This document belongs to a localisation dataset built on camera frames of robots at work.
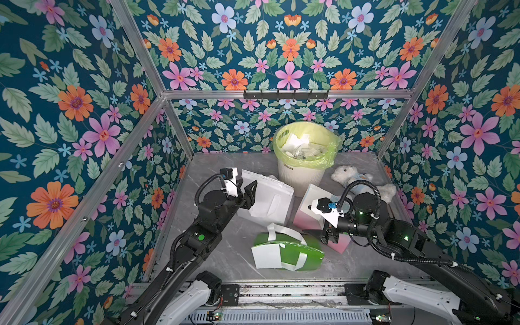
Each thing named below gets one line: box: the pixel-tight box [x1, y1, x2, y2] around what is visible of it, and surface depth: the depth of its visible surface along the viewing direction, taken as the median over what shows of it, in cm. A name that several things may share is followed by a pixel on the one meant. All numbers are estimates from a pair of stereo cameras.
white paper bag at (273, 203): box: [236, 169, 296, 227], surface depth 82 cm
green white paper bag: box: [251, 222, 325, 272], surface depth 66 cm
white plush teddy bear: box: [331, 165, 397, 204], surface depth 101 cm
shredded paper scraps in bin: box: [283, 134, 328, 160], surface depth 100 cm
